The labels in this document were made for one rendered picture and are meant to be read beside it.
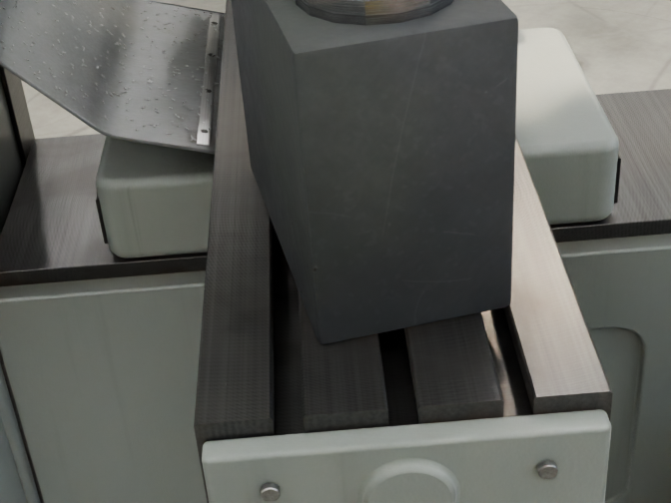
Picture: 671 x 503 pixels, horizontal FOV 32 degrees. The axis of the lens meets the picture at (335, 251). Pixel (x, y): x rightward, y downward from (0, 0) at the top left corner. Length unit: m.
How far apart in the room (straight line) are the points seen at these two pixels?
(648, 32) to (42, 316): 2.56
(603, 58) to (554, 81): 2.09
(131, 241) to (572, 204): 0.42
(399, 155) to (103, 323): 0.60
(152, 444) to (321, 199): 0.69
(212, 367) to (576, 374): 0.21
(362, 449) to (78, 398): 0.64
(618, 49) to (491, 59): 2.75
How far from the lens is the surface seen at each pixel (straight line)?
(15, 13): 1.12
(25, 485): 1.31
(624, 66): 3.27
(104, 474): 1.31
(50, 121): 3.19
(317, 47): 0.59
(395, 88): 0.61
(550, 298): 0.72
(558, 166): 1.11
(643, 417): 1.31
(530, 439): 0.64
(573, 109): 1.17
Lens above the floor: 1.39
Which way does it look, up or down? 34 degrees down
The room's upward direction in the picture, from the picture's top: 4 degrees counter-clockwise
